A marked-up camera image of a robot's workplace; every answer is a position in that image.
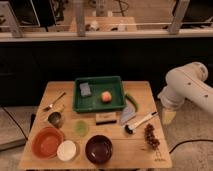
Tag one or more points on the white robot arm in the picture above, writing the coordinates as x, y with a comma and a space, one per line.
187, 82

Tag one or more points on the green plastic tray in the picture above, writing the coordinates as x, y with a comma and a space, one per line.
98, 85

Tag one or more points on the bunch of dark grapes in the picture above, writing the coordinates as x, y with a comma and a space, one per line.
150, 138

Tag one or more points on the wooden table board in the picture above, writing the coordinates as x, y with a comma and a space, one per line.
129, 151

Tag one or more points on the grey cloth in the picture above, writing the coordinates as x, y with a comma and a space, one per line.
128, 113

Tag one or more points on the wooden block brush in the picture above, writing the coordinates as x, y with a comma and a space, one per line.
106, 118

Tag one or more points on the small white bowl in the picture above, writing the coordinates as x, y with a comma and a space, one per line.
66, 150

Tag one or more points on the dark purple bowl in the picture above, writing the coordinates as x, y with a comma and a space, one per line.
99, 149

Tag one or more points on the green round lid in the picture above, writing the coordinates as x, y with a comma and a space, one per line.
81, 128

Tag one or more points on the peach fruit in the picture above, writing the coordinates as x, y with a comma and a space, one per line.
106, 97

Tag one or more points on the metal measuring cup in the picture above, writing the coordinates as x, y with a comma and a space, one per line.
55, 117

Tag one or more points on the grey blue sponge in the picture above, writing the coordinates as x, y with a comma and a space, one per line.
85, 89

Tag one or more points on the orange bowl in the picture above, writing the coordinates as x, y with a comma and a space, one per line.
46, 143

